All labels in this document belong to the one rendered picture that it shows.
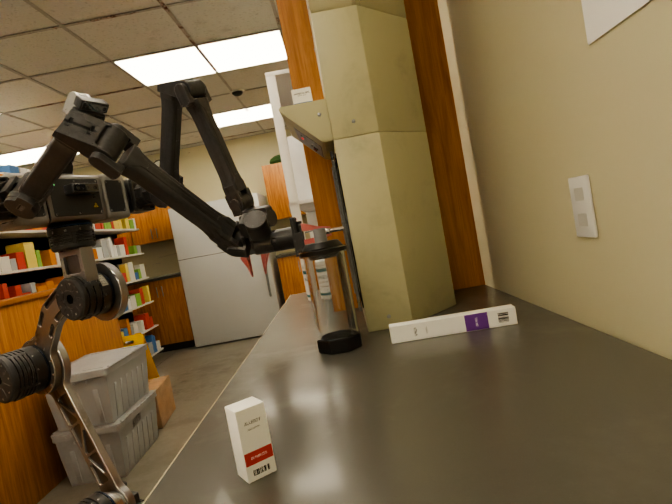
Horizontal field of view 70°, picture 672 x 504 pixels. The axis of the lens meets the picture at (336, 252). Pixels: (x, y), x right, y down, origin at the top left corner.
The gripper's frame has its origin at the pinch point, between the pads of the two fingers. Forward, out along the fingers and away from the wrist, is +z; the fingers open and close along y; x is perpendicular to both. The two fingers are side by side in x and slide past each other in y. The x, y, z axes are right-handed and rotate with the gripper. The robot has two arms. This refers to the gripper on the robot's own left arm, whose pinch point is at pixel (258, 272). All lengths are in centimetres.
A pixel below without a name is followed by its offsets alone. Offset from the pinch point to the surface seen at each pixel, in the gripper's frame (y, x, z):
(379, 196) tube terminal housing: 41, -45, -15
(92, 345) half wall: -164, 184, 39
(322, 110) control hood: 31, -46, -38
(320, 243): 25, -59, -7
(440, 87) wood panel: 69, -8, -46
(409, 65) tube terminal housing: 56, -33, -47
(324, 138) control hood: 30, -46, -31
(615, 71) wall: 76, -87, -25
